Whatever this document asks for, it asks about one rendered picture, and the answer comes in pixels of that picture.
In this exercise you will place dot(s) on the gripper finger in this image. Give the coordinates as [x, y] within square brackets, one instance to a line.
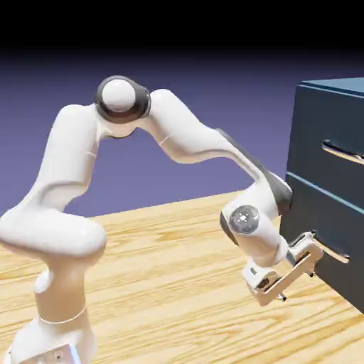
[312, 274]
[282, 297]

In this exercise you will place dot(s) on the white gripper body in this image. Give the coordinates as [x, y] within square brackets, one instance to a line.
[295, 273]

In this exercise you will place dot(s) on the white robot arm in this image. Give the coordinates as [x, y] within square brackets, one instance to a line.
[71, 176]

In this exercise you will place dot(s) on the blue drawer front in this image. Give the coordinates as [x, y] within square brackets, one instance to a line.
[310, 136]
[330, 216]

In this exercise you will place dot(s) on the dark blue cabinet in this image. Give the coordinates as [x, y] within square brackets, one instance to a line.
[312, 119]

